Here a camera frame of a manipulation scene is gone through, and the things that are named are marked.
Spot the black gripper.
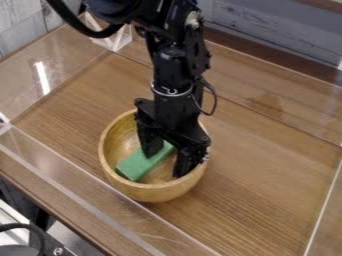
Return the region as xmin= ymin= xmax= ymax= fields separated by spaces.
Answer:
xmin=134 ymin=88 xmax=211 ymax=178

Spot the green rectangular block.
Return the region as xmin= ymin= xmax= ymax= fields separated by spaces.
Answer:
xmin=114 ymin=141 xmax=174 ymax=182

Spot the brown wooden bowl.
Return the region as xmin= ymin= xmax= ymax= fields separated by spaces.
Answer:
xmin=97 ymin=109 xmax=207 ymax=203

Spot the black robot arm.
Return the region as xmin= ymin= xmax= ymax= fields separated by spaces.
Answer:
xmin=46 ymin=0 xmax=211 ymax=178

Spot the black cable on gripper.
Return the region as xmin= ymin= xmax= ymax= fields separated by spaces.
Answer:
xmin=189 ymin=76 xmax=219 ymax=117

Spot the clear acrylic tray wall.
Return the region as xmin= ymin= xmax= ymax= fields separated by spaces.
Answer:
xmin=0 ymin=26 xmax=342 ymax=256

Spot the clear acrylic corner bracket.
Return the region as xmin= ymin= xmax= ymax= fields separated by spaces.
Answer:
xmin=84 ymin=12 xmax=132 ymax=52

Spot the black metal bracket with screw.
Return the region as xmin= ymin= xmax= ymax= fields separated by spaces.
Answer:
xmin=44 ymin=234 xmax=77 ymax=256

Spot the black cable bottom left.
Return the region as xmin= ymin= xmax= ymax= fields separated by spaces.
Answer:
xmin=0 ymin=223 xmax=48 ymax=256

